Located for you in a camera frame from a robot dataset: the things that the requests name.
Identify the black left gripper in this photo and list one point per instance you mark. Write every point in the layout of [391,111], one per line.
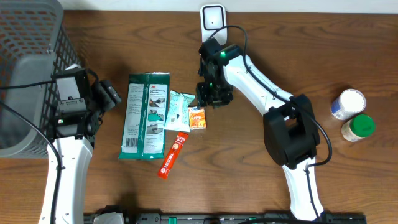
[107,93]

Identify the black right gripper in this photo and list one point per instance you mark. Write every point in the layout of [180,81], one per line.
[203,97]

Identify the small orange box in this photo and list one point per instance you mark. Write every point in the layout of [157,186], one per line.
[197,118]

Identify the green white gloves packet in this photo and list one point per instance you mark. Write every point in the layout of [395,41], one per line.
[146,111]

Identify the light green snack packet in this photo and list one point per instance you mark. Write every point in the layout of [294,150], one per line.
[178,115]

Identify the red white snack packet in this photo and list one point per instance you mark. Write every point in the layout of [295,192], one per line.
[172,155]

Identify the white blue label jar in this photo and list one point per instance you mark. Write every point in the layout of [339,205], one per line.
[349,103]

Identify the green lid white jar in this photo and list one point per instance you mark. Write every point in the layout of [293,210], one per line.
[357,128]

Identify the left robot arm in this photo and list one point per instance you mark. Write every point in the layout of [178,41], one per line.
[78,117]

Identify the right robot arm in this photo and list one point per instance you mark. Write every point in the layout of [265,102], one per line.
[290,132]

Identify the white barcode scanner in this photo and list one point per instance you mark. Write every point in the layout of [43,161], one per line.
[212,17]

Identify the grey plastic mesh basket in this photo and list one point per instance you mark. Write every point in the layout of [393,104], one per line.
[34,48]

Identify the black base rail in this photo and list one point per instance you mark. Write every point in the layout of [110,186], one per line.
[116,214]

